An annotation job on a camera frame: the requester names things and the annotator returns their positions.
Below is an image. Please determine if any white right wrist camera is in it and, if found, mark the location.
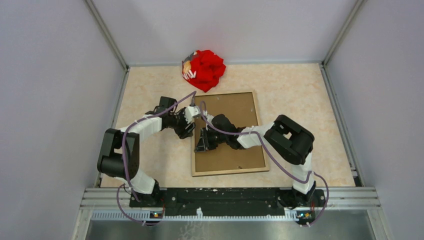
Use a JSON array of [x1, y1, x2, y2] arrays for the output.
[[203, 111, 214, 124]]

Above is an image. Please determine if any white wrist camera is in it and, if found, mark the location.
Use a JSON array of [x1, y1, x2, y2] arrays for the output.
[[184, 105, 201, 123], [203, 111, 214, 124]]

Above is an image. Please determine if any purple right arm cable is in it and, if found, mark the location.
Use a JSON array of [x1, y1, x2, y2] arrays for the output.
[[198, 100, 330, 228]]

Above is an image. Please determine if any brown backing board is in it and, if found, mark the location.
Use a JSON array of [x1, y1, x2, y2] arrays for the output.
[[194, 93, 267, 173]]

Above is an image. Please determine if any red crumpled cloth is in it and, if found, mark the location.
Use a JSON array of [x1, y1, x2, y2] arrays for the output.
[[181, 50, 226, 93]]

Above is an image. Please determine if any wooden picture frame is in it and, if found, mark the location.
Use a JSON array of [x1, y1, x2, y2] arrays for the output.
[[190, 91, 271, 177]]

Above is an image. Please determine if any aluminium front rail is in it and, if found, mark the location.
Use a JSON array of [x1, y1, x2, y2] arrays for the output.
[[72, 186, 393, 240]]

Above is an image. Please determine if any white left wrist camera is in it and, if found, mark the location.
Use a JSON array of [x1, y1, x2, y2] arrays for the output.
[[184, 105, 201, 123]]

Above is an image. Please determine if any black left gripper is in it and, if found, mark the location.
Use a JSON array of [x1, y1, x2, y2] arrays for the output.
[[168, 106, 196, 139]]

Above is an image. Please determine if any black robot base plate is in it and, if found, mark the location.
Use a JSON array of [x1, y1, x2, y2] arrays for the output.
[[129, 187, 327, 218]]

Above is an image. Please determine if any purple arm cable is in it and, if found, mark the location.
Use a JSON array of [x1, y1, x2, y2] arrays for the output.
[[198, 100, 330, 228], [115, 91, 197, 227]]

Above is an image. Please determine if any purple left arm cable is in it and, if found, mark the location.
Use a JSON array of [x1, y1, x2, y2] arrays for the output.
[[115, 91, 197, 227]]

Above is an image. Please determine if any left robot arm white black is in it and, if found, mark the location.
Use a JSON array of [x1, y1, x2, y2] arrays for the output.
[[97, 96, 200, 207]]

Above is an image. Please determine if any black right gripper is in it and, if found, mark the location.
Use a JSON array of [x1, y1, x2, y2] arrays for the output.
[[194, 127, 228, 153]]

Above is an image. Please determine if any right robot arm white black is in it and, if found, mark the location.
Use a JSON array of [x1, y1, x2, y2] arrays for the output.
[[194, 114, 316, 206]]

